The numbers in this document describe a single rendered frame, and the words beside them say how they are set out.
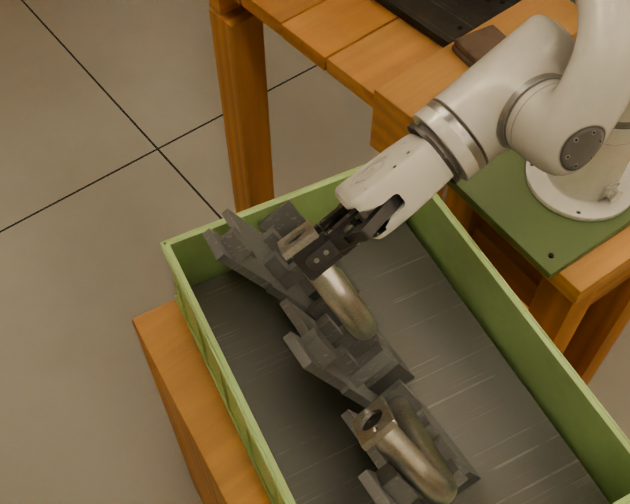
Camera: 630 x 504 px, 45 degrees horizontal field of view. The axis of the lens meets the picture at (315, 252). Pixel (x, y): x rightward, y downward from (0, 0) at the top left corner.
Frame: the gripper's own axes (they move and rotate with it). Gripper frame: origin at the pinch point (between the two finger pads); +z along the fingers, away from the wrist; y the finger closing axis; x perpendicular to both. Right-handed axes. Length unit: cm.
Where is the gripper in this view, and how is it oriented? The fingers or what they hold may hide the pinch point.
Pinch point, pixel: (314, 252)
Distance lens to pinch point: 76.4
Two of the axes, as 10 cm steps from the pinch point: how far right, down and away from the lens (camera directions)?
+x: 6.3, 7.3, 2.6
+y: 1.2, 2.4, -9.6
